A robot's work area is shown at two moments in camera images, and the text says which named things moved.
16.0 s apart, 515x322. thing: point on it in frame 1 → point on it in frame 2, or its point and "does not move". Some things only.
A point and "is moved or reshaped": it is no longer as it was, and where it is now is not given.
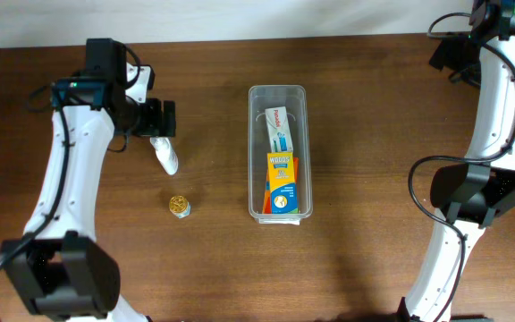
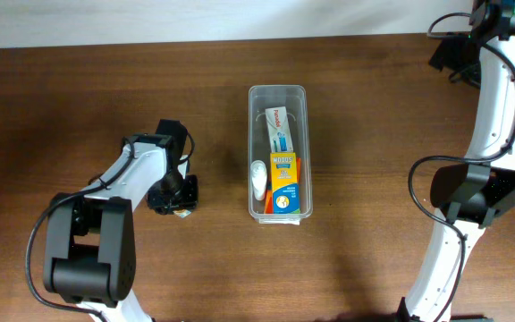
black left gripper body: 145,119 → 173,192
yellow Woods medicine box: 283,190 does not move
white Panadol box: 279,130 does not move
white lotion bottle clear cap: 164,154 is moved or reshaped
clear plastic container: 280,153 does not move
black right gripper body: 459,55 does not move
